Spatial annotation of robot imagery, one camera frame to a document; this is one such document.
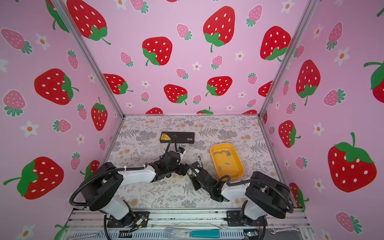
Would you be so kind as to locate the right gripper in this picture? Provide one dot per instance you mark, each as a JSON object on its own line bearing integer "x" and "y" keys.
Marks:
{"x": 194, "y": 180}

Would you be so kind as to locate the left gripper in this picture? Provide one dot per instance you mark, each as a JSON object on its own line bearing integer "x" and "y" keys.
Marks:
{"x": 181, "y": 171}

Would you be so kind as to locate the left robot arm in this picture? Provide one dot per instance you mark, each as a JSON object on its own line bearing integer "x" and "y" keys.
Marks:
{"x": 97, "y": 192}

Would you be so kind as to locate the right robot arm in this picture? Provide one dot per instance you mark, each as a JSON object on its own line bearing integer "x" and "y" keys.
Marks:
{"x": 263, "y": 196}

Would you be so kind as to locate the black tool case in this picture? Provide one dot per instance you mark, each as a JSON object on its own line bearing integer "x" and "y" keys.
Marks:
{"x": 181, "y": 137}

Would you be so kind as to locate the yellow plastic tray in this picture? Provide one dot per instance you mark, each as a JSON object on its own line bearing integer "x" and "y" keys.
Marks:
{"x": 237, "y": 169}

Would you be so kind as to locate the staple strips in tray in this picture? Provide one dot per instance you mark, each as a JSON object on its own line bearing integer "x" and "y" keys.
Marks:
{"x": 223, "y": 160}

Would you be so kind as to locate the silver wrench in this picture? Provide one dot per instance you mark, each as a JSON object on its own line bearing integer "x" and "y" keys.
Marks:
{"x": 280, "y": 230}

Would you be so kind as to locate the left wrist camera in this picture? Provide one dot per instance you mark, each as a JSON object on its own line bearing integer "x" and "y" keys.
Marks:
{"x": 181, "y": 152}

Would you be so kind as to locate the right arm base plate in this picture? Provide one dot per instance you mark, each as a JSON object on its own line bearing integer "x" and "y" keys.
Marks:
{"x": 237, "y": 219}

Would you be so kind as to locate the teal handled tool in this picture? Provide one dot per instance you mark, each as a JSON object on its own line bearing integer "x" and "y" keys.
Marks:
{"x": 207, "y": 234}

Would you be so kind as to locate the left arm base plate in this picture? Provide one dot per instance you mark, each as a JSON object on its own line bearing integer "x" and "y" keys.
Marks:
{"x": 129, "y": 220}

